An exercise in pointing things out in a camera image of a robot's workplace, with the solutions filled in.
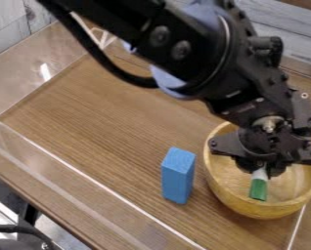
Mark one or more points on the brown wooden bowl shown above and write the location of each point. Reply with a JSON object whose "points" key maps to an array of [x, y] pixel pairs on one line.
{"points": [[288, 191]]}

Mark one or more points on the clear acrylic tray wall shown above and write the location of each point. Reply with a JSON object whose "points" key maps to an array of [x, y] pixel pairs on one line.
{"points": [[83, 139]]}

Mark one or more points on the blue rectangular block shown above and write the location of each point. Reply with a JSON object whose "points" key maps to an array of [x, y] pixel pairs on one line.
{"points": [[177, 172]]}

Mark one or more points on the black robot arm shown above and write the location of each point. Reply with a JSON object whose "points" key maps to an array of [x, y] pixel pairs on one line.
{"points": [[206, 57]]}

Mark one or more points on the green and white marker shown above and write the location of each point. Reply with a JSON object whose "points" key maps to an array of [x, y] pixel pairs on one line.
{"points": [[259, 184]]}

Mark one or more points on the black metal bracket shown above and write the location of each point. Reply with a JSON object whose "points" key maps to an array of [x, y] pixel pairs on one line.
{"points": [[35, 239]]}

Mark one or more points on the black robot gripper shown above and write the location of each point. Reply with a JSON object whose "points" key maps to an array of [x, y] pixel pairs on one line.
{"points": [[282, 148]]}

